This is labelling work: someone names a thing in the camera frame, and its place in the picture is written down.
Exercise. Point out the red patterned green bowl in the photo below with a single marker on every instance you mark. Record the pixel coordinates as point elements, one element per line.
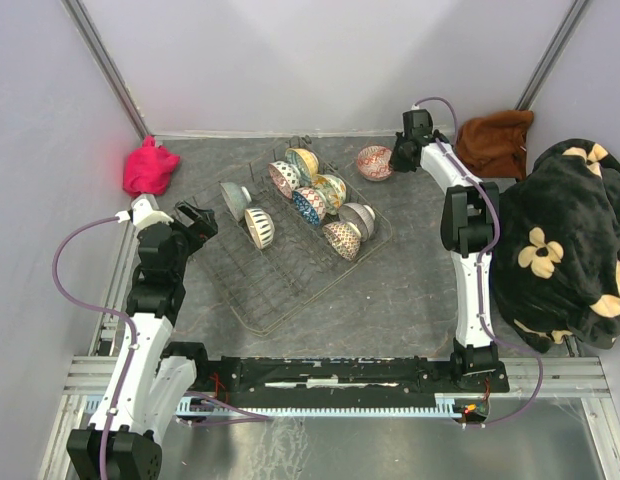
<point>373,163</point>

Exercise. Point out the black floral blanket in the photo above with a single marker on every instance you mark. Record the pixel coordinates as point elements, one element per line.
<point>555,271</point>

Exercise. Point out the wire dish rack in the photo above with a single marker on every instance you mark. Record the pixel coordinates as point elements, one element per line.
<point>263,288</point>

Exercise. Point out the yellow teal bowl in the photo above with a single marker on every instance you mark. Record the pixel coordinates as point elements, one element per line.
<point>306,163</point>

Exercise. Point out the grey blue bowl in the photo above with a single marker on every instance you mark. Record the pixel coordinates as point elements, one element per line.
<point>237,199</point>

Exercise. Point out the red dotted white bowl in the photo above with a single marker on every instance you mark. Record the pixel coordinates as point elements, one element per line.
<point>285,176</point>

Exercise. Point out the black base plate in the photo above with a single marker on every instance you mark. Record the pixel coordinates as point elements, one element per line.
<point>269,382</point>

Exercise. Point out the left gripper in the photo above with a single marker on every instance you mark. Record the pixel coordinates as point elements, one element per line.
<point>203,228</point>

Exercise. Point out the black striped white bowl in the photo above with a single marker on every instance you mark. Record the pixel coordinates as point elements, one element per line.
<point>260,226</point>

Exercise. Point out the blue red patterned bowl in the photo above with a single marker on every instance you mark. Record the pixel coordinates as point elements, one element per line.
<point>310,204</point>

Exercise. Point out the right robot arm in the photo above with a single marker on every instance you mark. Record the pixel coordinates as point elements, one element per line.
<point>469,230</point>

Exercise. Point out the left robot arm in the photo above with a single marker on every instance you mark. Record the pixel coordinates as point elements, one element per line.
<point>123,438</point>

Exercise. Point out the blue cable duct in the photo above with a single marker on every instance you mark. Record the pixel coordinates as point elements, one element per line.
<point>196,406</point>

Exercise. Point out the red scale patterned bowl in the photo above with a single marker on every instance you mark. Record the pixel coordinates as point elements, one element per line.
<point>344,237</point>

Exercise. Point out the pink cloth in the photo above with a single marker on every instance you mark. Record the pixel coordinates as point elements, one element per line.
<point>149,168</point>

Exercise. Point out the yellow green floral bowl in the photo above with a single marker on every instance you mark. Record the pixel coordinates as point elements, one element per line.
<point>333,189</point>

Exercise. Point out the aluminium frame rail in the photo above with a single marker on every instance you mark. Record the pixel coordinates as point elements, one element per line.
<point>570,377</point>

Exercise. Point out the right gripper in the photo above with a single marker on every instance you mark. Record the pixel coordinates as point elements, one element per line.
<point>396,164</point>

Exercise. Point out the grey purple bowl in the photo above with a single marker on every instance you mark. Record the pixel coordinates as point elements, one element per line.
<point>361,215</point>

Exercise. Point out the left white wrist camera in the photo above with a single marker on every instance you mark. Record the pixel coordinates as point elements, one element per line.
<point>143,213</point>

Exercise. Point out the brown cloth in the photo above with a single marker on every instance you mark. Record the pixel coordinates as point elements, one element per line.
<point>494,146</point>

